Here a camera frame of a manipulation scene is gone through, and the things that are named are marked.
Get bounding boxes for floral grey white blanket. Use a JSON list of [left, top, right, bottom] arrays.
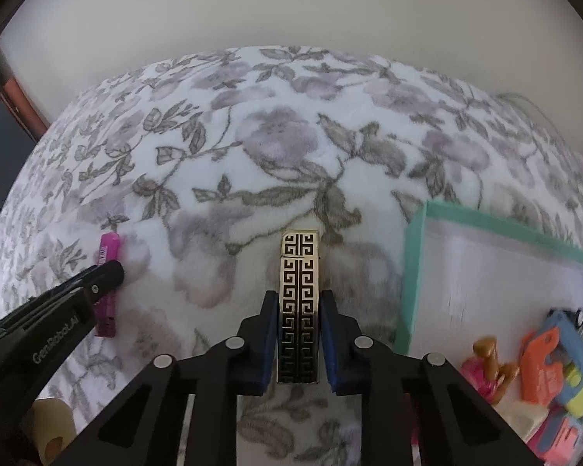
[[0, 46, 583, 466]]

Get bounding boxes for white tray with green rim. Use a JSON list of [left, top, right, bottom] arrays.
[[393, 200, 583, 466]]

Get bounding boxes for reddish brown wooden post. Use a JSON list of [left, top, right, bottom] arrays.
[[0, 75, 49, 144]]

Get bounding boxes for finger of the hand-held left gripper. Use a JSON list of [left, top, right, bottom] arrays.
[[53, 259, 126, 306]]

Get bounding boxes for person's left hand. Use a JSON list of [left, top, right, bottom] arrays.
[[34, 397, 73, 466]]

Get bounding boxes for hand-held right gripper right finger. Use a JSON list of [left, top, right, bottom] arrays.
[[319, 290, 547, 466]]

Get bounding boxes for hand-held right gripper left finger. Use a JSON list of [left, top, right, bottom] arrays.
[[36, 290, 279, 466]]

